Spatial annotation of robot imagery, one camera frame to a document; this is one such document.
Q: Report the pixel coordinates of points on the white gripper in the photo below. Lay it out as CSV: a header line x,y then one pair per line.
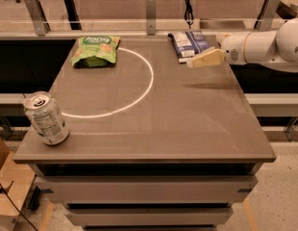
x,y
233,47

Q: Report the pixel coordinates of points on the blue chip bag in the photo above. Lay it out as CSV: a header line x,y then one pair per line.
x,y
188,44

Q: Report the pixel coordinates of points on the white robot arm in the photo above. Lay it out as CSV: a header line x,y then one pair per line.
x,y
276,49

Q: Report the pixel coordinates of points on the green chip bag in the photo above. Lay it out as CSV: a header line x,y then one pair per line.
x,y
95,51

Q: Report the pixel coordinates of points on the silver soda can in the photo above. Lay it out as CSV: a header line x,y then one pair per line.
x,y
44,114

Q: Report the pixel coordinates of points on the grey drawer cabinet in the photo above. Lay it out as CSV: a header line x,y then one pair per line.
x,y
147,202

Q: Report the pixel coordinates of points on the cardboard box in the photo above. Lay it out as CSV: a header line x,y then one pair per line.
x,y
15,183

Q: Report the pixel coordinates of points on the right metal rail bracket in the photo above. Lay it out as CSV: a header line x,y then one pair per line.
x,y
264,23

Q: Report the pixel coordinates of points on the metal rail bracket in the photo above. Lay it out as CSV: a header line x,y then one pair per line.
x,y
38,17
151,17
264,23

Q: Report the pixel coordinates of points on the middle metal rail bracket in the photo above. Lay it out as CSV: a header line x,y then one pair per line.
x,y
151,17

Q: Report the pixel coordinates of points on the left metal rail bracket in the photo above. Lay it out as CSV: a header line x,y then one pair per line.
x,y
38,17

